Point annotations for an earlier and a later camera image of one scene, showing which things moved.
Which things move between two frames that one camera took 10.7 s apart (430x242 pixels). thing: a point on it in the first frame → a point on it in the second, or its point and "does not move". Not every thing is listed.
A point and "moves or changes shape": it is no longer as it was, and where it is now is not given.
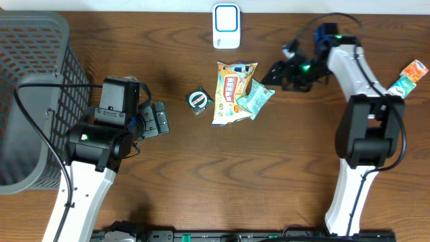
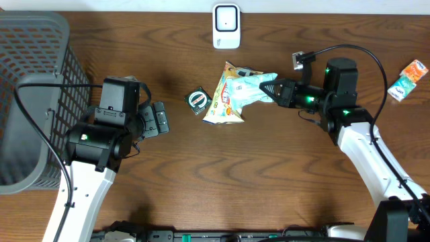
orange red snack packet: (415, 70) does not move
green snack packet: (255, 99) moves or changes shape
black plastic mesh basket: (45, 91) does not move
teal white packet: (402, 87) does not move
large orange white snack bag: (232, 79) moves or changes shape
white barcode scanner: (226, 26) does not move
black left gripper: (153, 115) does not move
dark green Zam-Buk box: (198, 100) does not move
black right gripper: (290, 76) → (283, 96)
